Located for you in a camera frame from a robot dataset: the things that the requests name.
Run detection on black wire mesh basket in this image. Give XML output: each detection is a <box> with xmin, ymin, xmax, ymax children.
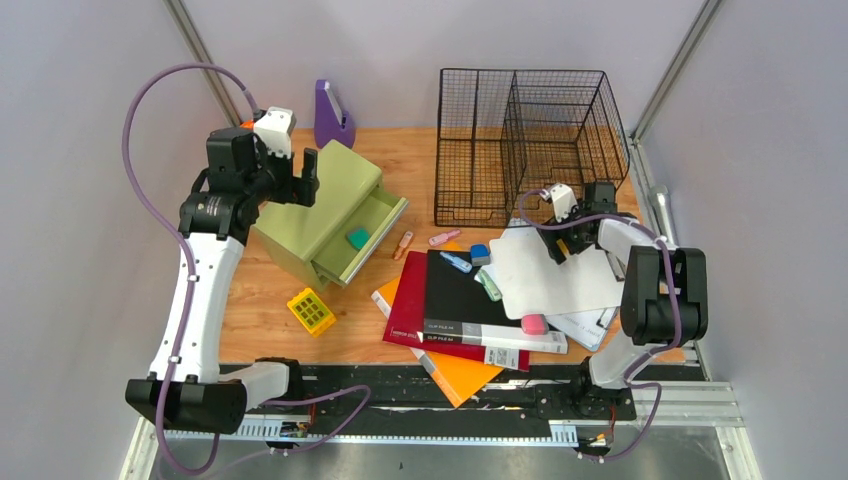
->
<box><xmin>433</xmin><ymin>67</ymin><xmax>631</xmax><ymax>228</ymax></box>

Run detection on green eraser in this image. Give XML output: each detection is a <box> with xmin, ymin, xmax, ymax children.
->
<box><xmin>346</xmin><ymin>227</ymin><xmax>371</xmax><ymax>251</ymax></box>

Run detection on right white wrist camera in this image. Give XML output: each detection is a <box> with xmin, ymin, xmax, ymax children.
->
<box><xmin>548</xmin><ymin>183</ymin><xmax>577</xmax><ymax>221</ymax></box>

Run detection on yellow grid box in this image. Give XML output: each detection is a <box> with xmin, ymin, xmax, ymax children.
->
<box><xmin>286</xmin><ymin>287</ymin><xmax>337</xmax><ymax>338</ymax></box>

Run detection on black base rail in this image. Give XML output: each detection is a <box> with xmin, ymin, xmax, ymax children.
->
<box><xmin>218</xmin><ymin>362</ymin><xmax>697</xmax><ymax>442</ymax></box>

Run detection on white clipboard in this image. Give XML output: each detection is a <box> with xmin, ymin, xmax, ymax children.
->
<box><xmin>487</xmin><ymin>227</ymin><xmax>623</xmax><ymax>320</ymax></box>

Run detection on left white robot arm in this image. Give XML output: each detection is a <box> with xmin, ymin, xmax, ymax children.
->
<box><xmin>125</xmin><ymin>127</ymin><xmax>320</xmax><ymax>434</ymax></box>

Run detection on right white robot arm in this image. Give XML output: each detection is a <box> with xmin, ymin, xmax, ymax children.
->
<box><xmin>537</xmin><ymin>182</ymin><xmax>708</xmax><ymax>418</ymax></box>

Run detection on blue highlighter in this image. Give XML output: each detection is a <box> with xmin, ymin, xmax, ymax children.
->
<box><xmin>440</xmin><ymin>251</ymin><xmax>473</xmax><ymax>274</ymax></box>

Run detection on pink eraser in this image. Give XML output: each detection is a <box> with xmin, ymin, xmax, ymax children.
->
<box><xmin>521</xmin><ymin>314</ymin><xmax>549</xmax><ymax>336</ymax></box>

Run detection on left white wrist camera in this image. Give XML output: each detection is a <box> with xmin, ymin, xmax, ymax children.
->
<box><xmin>253</xmin><ymin>107</ymin><xmax>297</xmax><ymax>160</ymax></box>

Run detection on purple cable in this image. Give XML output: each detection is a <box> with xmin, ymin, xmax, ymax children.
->
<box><xmin>121</xmin><ymin>62</ymin><xmax>372</xmax><ymax>478</ymax></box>
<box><xmin>516</xmin><ymin>189</ymin><xmax>684</xmax><ymax>463</ymax></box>

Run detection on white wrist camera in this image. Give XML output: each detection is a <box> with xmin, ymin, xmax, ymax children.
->
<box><xmin>548</xmin><ymin>183</ymin><xmax>577</xmax><ymax>221</ymax></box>
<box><xmin>253</xmin><ymin>107</ymin><xmax>297</xmax><ymax>160</ymax></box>

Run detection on black clip file folder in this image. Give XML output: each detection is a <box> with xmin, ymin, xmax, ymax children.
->
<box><xmin>420</xmin><ymin>250</ymin><xmax>568</xmax><ymax>354</ymax></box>

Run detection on orange eraser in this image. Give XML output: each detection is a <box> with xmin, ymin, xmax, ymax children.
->
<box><xmin>557</xmin><ymin>239</ymin><xmax>570</xmax><ymax>257</ymax></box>

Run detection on red folder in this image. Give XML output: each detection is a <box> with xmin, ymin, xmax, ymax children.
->
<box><xmin>383</xmin><ymin>252</ymin><xmax>530</xmax><ymax>372</ymax></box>

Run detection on purple tape dispenser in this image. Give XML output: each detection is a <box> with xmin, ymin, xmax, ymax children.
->
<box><xmin>313</xmin><ymin>79</ymin><xmax>356</xmax><ymax>149</ymax></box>

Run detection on orange folder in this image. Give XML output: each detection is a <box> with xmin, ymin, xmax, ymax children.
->
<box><xmin>371</xmin><ymin>276</ymin><xmax>502</xmax><ymax>408</ymax></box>

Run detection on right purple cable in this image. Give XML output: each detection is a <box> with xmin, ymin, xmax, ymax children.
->
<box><xmin>516</xmin><ymin>189</ymin><xmax>684</xmax><ymax>463</ymax></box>

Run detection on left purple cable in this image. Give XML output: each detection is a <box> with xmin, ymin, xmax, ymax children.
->
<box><xmin>121</xmin><ymin>62</ymin><xmax>372</xmax><ymax>478</ymax></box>

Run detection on green highlighter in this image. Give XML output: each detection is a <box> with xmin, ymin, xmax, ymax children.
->
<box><xmin>475</xmin><ymin>269</ymin><xmax>502</xmax><ymax>302</ymax></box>

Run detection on papers under clipboard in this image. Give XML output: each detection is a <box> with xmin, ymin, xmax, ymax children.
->
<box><xmin>546</xmin><ymin>307</ymin><xmax>619</xmax><ymax>352</ymax></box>

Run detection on green drawer cabinet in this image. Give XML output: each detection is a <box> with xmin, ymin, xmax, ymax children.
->
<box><xmin>252</xmin><ymin>141</ymin><xmax>409</xmax><ymax>291</ymax></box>

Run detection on pink highlighter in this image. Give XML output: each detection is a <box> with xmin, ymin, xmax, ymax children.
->
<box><xmin>428</xmin><ymin>229</ymin><xmax>461</xmax><ymax>247</ymax></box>

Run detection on blue eraser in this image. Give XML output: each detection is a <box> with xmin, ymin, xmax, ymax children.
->
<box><xmin>469</xmin><ymin>243</ymin><xmax>491</xmax><ymax>267</ymax></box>

